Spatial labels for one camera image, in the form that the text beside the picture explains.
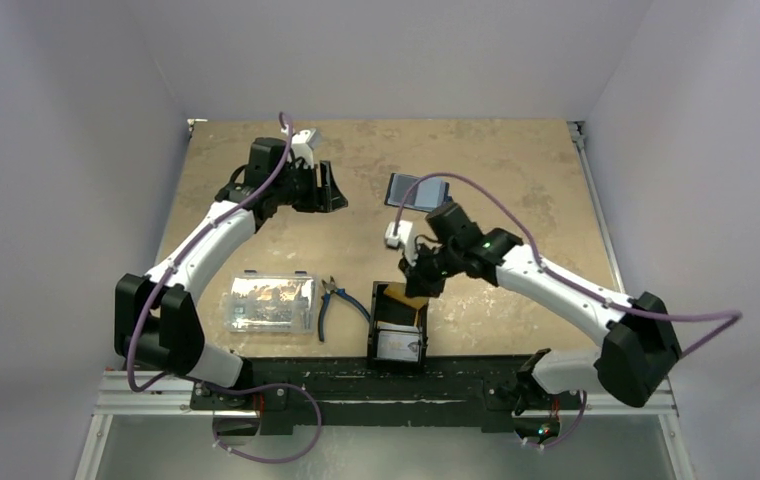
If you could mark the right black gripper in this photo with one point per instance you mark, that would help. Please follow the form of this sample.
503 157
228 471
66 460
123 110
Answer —
422 270

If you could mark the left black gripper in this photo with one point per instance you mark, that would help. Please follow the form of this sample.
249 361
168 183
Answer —
322 199

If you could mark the black plastic card box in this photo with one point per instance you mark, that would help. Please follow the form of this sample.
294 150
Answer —
387 314

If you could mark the dark credit card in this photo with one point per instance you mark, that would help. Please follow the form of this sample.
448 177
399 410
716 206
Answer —
398 186

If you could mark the blue leather card holder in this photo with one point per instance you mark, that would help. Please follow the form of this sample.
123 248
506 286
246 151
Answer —
427 195

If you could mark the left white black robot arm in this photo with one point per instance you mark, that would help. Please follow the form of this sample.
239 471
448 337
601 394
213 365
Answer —
156 322

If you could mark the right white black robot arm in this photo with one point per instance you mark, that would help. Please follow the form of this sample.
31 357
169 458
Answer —
634 349

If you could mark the white card stack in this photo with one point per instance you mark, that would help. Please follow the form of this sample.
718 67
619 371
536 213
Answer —
398 346

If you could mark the clear plastic parts box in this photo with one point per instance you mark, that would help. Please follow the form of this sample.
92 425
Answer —
281 303

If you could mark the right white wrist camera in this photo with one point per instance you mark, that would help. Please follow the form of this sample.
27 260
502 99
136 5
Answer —
399 235

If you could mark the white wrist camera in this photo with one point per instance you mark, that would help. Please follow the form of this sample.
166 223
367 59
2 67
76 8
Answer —
399 235
303 145

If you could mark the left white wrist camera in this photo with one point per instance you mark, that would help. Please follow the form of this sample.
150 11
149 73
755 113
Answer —
303 145

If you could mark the black aluminium mounting rail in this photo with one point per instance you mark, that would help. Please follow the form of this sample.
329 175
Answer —
451 392

